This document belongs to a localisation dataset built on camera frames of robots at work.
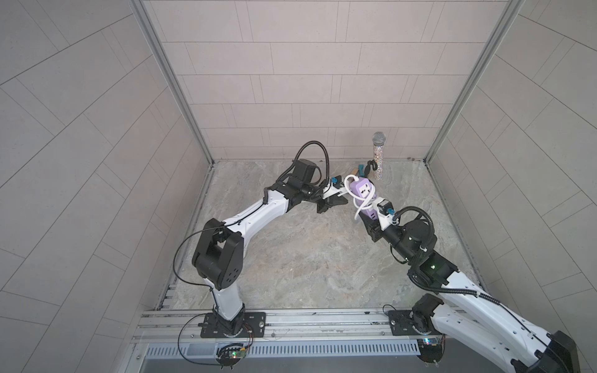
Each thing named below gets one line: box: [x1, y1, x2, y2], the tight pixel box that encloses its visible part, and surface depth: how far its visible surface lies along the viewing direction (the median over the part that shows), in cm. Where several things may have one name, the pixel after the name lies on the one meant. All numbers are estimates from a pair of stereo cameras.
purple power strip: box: [349, 177, 378, 221], surface depth 65 cm
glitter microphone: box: [371, 131, 387, 181], surface depth 87 cm
